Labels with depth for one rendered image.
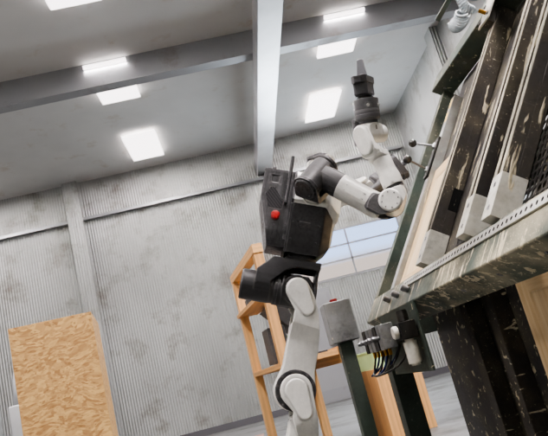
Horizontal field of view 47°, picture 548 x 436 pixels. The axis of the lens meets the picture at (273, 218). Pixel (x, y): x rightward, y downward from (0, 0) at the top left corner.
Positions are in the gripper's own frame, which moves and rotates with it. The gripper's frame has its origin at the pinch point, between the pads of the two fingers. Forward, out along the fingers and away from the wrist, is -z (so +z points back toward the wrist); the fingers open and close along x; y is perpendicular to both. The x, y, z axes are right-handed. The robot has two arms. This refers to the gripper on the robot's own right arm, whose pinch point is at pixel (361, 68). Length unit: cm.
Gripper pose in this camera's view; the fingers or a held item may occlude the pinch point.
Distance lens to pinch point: 229.6
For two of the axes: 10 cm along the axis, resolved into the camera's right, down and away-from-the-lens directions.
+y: 8.9, -1.2, -4.5
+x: 4.4, -0.7, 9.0
